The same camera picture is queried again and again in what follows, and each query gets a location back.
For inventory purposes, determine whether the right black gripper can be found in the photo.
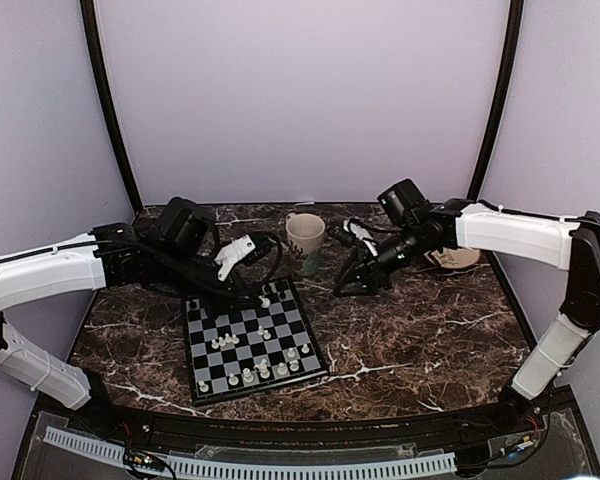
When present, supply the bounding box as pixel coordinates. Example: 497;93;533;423
332;222;429;297

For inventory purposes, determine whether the black grey chessboard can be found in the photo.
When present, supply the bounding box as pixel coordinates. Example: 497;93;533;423
182;277;328;407

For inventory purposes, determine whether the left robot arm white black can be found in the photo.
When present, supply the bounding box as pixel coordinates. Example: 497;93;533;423
0;223;258;436

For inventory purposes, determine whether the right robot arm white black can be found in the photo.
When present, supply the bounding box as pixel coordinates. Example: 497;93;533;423
329;199;600;434

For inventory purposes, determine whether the cream floral mug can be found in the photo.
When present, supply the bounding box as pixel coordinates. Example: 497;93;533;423
285;213;326;277

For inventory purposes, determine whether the beige bowl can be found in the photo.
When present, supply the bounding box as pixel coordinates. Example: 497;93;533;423
424;248;482;271

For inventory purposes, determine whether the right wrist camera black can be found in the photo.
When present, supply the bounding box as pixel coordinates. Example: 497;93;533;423
377;179;432;228

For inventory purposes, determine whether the white slotted cable duct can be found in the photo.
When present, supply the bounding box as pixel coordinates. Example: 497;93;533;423
43;427;457;479

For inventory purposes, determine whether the left black frame post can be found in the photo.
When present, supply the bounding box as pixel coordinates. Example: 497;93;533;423
79;0;144;214

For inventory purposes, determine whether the black frame post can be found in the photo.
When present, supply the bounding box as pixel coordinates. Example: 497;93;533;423
467;0;525;200
79;0;144;214

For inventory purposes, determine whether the black front rail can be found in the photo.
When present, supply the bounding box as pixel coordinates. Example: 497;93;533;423
34;384;576;451

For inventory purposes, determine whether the right black frame post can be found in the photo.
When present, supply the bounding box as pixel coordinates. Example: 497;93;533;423
467;0;525;200

